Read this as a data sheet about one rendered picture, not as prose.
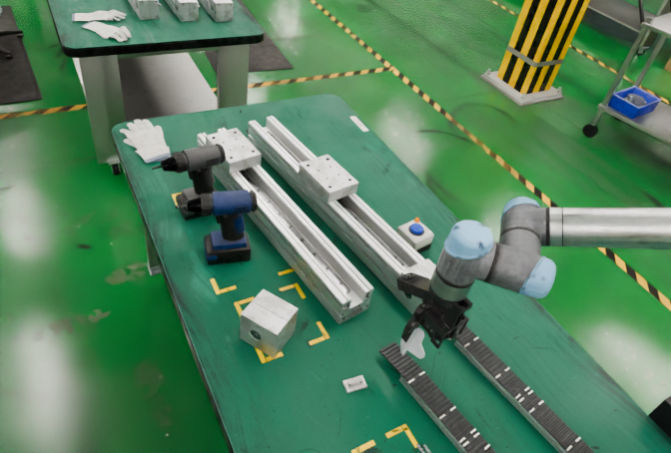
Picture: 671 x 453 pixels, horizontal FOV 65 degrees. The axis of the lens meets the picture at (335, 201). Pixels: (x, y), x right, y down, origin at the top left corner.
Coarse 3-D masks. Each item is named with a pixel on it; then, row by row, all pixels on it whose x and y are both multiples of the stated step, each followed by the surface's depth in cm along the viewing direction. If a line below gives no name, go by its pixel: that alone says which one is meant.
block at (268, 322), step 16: (256, 304) 121; (272, 304) 122; (288, 304) 123; (256, 320) 118; (272, 320) 119; (288, 320) 119; (240, 336) 124; (256, 336) 121; (272, 336) 117; (288, 336) 125; (272, 352) 121
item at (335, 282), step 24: (216, 168) 168; (264, 192) 160; (264, 216) 148; (288, 216) 152; (288, 240) 141; (312, 240) 145; (312, 264) 135; (336, 264) 138; (312, 288) 138; (336, 288) 130; (360, 288) 132; (336, 312) 131
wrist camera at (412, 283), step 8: (400, 280) 111; (408, 280) 110; (416, 280) 109; (424, 280) 108; (400, 288) 111; (408, 288) 109; (416, 288) 106; (424, 288) 105; (416, 296) 107; (424, 296) 105
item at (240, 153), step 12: (228, 132) 168; (240, 132) 169; (228, 144) 163; (240, 144) 164; (252, 144) 165; (228, 156) 158; (240, 156) 159; (252, 156) 160; (228, 168) 158; (240, 168) 160
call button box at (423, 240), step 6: (414, 222) 157; (402, 228) 154; (408, 228) 154; (426, 228) 156; (402, 234) 154; (408, 234) 153; (414, 234) 153; (420, 234) 153; (426, 234) 154; (432, 234) 154; (408, 240) 152; (414, 240) 151; (420, 240) 151; (426, 240) 154; (414, 246) 151; (420, 246) 154; (426, 246) 156
